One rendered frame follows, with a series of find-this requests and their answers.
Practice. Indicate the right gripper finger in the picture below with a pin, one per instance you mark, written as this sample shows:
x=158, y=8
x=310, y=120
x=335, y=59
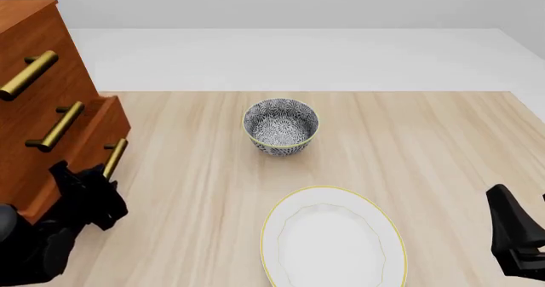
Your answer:
x=511, y=220

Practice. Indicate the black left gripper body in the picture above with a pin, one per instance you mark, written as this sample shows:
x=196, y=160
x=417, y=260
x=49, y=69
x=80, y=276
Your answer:
x=85, y=204

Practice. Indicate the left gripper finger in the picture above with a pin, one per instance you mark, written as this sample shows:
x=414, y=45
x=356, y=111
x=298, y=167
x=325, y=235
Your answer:
x=111, y=185
x=93, y=173

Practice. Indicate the white plate with yellow rim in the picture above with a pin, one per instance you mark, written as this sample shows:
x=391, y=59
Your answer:
x=332, y=242

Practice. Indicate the wooden cabinet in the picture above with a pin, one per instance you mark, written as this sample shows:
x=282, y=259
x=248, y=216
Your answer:
x=51, y=25

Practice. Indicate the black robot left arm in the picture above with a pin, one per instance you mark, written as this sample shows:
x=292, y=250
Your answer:
x=34, y=255

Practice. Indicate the blue patterned bowl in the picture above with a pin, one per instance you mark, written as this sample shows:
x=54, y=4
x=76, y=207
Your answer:
x=281, y=127

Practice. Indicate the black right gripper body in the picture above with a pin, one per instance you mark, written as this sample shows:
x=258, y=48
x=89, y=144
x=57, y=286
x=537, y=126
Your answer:
x=523, y=264

